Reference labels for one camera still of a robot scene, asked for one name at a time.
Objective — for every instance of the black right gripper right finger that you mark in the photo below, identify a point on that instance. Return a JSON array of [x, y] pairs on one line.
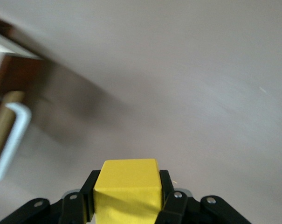
[[178, 210]]

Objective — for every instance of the yellow block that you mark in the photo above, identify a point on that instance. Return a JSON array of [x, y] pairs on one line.
[[129, 186]]

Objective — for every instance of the brown table mat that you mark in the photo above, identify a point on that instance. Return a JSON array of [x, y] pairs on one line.
[[178, 93]]

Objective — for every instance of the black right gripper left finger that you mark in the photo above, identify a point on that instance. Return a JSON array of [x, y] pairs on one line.
[[70, 210]]

